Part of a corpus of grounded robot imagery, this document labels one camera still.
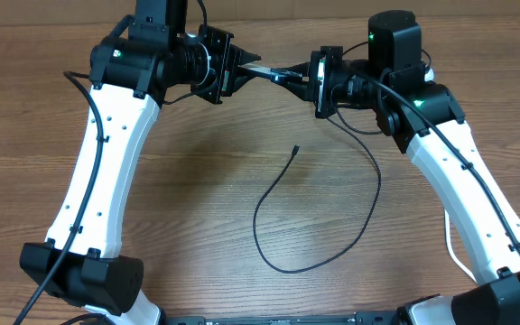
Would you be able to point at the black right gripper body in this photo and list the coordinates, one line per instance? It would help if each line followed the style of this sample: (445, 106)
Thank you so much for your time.
(322, 69)

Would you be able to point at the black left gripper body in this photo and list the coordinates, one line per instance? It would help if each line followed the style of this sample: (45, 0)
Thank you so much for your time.
(218, 42)

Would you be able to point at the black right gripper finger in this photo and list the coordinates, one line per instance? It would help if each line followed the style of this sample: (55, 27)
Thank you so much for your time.
(295, 73)
(304, 91)

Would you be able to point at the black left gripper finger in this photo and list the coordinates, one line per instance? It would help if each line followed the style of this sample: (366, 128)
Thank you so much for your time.
(240, 79)
(242, 57)

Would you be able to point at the dark blue Samsung smartphone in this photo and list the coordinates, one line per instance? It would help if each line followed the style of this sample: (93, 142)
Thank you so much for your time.
(262, 72)

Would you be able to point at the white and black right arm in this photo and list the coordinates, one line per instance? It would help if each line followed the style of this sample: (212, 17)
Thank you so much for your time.
(429, 126)

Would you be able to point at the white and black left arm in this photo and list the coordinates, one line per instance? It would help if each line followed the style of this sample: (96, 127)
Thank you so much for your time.
(131, 69)

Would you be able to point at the brown cardboard backdrop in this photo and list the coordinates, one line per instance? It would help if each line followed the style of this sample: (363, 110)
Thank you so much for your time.
(39, 12)

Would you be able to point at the white wall charger plug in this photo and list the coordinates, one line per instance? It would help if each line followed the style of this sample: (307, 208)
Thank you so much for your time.
(429, 75)

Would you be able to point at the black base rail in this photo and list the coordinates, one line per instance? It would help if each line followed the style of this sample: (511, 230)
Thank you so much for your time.
(358, 318)

